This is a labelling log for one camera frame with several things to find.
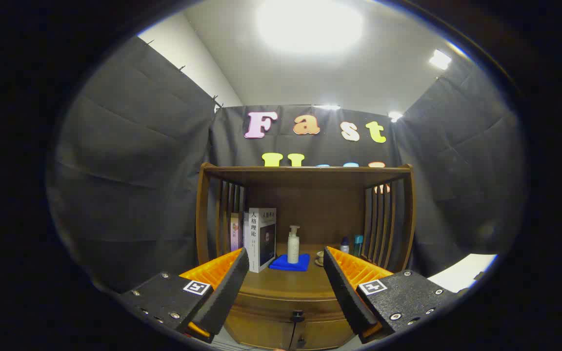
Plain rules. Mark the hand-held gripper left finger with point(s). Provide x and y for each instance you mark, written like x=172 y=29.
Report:
x=227 y=292

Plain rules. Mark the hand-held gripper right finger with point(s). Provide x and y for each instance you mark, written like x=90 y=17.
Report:
x=347 y=292

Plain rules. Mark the wooden drawer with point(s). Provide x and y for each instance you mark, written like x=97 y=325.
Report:
x=266 y=309

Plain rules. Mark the black round drawer knob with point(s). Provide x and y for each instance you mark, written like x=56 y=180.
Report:
x=298 y=316

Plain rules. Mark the wooden countertop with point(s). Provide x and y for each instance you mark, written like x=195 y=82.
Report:
x=291 y=282

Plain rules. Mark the wooden cabinet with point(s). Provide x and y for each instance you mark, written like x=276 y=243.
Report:
x=310 y=204

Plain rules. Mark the white panelled cabinet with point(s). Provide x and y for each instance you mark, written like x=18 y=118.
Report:
x=461 y=273

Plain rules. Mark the white bottle with blue cap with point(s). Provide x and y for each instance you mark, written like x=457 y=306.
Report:
x=344 y=247

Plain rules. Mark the beige lidded teacup with saucer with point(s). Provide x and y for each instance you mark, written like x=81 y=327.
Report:
x=320 y=256

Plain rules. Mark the slim teal bottle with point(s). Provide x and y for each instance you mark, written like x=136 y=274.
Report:
x=357 y=243

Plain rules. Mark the purple book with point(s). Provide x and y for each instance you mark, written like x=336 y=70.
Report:
x=236 y=231

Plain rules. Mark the white book with portrait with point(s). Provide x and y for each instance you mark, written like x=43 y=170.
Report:
x=261 y=239

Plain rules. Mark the blue folded cloth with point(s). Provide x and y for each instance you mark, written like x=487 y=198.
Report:
x=286 y=265

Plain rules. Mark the white pump bottle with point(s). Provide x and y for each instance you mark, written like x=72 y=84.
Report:
x=293 y=248

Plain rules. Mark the small square ceiling light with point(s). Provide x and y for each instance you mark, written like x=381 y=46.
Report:
x=440 y=59

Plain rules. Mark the large round ceiling light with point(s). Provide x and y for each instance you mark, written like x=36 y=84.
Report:
x=310 y=24

